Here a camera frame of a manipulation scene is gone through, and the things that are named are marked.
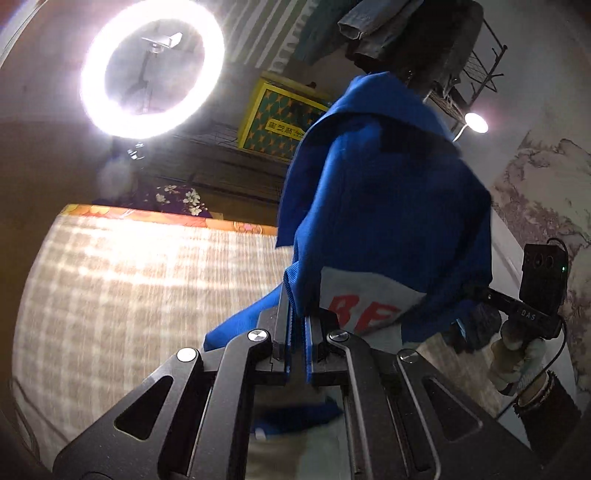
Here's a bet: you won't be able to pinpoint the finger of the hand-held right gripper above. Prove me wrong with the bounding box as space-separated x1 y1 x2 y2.
447 282 503 356

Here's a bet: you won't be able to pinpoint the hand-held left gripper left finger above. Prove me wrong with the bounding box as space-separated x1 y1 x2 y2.
53 277 296 480

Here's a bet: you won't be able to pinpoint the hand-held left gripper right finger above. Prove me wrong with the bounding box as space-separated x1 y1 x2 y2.
302 311 544 480

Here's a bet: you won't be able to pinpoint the white and blue jacket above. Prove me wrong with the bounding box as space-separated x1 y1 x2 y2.
203 71 495 480

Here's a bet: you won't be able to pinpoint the black metal clothes rack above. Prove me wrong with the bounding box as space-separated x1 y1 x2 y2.
424 7 509 132

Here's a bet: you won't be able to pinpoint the person's right hand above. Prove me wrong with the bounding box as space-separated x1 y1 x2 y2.
488 322 548 397

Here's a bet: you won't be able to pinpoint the checked bed mat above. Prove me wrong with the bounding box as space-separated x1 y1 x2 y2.
9 215 504 467

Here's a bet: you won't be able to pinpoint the small round lamp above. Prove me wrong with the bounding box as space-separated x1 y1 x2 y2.
453 111 490 142

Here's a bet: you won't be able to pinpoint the dark floral cloth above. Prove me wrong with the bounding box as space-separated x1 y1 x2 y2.
92 182 219 219

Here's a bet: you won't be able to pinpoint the orange floral bed sheet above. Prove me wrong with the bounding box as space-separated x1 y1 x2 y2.
60 204 280 237

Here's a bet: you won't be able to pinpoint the yellow and green box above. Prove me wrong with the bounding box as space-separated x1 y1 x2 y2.
238 75 334 163

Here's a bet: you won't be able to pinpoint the hanging dark cloth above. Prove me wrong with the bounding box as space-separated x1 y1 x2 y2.
353 0 485 95

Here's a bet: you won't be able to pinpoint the striped curtain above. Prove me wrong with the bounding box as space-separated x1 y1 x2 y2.
221 0 320 77

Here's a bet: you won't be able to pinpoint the hanging teal cloth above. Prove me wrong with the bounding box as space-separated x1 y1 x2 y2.
294 0 354 63

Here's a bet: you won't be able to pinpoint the hanging denim jeans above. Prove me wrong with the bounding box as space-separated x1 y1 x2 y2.
337 0 419 47

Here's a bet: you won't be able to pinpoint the beaded bracelet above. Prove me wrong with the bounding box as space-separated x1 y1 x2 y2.
513 372 562 409

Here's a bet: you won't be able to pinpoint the ring light stand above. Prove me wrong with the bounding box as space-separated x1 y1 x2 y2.
120 31 185 162

